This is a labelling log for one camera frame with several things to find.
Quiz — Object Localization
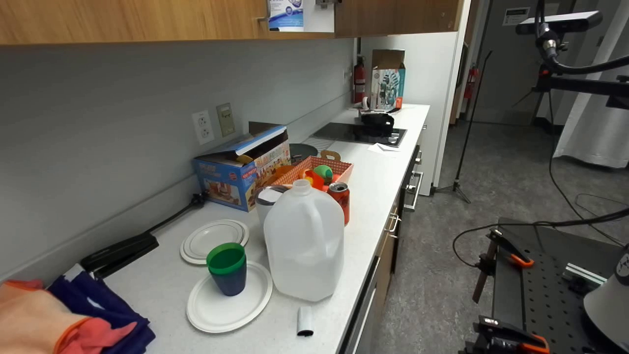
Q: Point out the aluminium profile bar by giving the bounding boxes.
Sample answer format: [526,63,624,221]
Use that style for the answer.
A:
[561,260,608,288]

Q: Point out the wooden base cabinet drawers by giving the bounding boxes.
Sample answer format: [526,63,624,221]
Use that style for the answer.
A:
[375,195,402,317]

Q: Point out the wooden wall cabinet door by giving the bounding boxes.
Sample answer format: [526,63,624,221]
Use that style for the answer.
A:
[331,0,465,40]

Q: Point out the small white cylinder cap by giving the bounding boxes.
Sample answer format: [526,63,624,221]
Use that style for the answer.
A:
[294,303,316,341]

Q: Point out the white paper sheet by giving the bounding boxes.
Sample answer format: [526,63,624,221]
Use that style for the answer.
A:
[365,142,398,158]

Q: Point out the orange checkered toy tray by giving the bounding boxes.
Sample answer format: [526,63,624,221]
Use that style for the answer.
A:
[266,154,355,229]

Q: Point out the translucent plastic milk jug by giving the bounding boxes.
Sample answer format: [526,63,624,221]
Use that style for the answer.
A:
[261,177,347,305]

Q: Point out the black built-in oven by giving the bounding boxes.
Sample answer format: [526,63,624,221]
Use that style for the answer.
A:
[398,144,426,215]

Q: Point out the grey metal door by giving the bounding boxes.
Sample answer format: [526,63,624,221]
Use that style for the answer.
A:
[473,0,546,128]

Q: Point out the small white paper plate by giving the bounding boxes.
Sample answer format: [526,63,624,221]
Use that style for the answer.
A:
[176,217,251,268]

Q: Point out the black induction cooktop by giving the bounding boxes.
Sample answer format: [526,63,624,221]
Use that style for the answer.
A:
[308,120,408,150]

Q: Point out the black perforated robot table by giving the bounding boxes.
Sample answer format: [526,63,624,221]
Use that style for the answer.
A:
[489,225,629,354]

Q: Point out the red fire extinguisher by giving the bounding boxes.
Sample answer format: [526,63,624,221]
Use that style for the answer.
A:
[461,63,481,109]
[349,54,369,109]

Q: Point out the thin black light stand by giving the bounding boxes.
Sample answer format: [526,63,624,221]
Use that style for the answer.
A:
[434,48,494,205]

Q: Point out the green toy fruit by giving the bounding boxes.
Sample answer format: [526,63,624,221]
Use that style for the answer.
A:
[310,162,335,185]

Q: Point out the thick black hanging cable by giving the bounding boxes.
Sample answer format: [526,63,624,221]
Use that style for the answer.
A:
[532,0,629,77]

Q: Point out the green plastic cup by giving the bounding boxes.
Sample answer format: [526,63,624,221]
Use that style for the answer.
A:
[204,240,249,278]

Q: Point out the blue play food box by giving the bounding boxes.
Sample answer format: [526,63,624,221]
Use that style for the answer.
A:
[190,122,294,215]

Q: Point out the brown cardboard box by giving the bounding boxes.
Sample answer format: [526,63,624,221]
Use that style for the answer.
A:
[369,48,406,73]

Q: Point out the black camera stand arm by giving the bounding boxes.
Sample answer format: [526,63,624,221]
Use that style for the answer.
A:
[532,61,629,111]

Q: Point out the blue plastic cup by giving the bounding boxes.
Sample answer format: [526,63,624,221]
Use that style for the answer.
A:
[207,268,249,299]

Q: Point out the white tall side panel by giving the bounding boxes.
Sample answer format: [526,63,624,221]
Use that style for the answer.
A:
[359,30,461,199]

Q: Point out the red soda can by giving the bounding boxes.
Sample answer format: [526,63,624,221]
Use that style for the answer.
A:
[325,179,353,229]

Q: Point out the white curtain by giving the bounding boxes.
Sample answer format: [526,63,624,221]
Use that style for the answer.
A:
[551,0,629,172]

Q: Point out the beige wall switch plate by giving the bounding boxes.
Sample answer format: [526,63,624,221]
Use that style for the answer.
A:
[213,101,235,140]

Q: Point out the black power cable with plug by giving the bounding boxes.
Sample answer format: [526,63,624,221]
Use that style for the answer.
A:
[145,191,207,238]

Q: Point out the black camera on stand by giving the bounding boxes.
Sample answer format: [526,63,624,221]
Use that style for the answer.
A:
[512,8,603,38]

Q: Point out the navy blue cloth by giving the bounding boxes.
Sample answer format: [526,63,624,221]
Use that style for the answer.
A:
[44,268,158,354]

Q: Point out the black floor cable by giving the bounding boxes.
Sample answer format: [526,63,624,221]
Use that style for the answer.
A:
[447,207,629,272]

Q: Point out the teal printed product box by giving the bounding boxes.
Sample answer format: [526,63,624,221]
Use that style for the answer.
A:
[371,65,406,111]

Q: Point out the orange pink cloth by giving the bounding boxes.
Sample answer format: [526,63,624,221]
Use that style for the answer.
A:
[0,278,139,354]

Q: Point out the white wall power outlet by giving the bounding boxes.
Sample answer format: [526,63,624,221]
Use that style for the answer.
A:
[188,109,217,148]

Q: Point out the black cooking pot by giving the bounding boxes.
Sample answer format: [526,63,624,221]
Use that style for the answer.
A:
[355,107,396,140]

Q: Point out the long wooden wall cabinet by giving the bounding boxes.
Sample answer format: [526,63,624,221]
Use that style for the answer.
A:
[0,0,272,50]

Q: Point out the orange handled black clamp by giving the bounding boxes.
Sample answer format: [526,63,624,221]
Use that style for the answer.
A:
[459,315,551,354]
[469,229,536,305]

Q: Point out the large white paper plate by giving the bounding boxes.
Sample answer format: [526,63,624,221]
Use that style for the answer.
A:
[182,260,274,337]

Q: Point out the white blue paper package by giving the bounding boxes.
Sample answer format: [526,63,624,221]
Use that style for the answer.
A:
[264,0,306,34]

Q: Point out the black stapler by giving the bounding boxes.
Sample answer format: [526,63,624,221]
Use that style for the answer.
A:
[78,231,160,282]

